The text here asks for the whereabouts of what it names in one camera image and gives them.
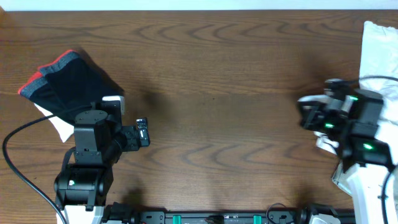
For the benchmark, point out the folded black garment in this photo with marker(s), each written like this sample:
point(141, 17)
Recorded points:
point(77, 84)

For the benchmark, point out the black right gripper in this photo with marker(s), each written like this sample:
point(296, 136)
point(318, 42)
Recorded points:
point(311, 107)

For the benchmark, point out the folded red garment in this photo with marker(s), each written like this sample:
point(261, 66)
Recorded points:
point(39, 78)

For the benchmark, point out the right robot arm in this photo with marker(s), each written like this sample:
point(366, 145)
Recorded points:
point(367, 156)

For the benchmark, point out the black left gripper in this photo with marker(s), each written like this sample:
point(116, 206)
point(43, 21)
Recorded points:
point(132, 144)

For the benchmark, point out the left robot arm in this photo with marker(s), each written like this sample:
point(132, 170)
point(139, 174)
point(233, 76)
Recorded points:
point(86, 176)

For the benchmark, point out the folded white garment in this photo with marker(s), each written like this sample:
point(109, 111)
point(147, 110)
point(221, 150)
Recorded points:
point(64, 129)

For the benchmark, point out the white Puma t-shirt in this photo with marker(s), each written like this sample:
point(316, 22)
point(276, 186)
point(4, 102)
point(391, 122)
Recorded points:
point(378, 67)

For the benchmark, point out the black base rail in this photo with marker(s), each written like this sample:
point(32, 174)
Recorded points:
point(275, 214)

